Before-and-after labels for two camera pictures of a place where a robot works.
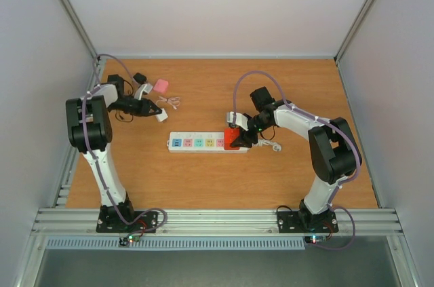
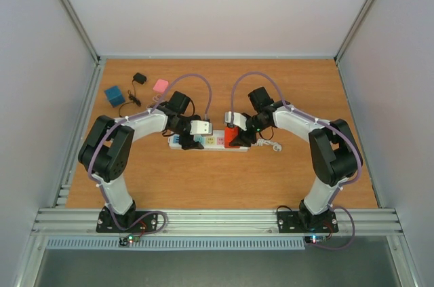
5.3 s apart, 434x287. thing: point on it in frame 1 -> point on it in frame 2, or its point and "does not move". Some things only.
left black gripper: (144, 108) -> (189, 143)
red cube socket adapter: (230, 134) does not move
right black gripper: (246, 138) does not move
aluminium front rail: (83, 222) does not move
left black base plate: (108, 220) does not move
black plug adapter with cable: (119, 104) -> (141, 79)
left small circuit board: (123, 241) does not move
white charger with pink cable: (174, 102) -> (156, 98)
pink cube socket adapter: (161, 85) does not move
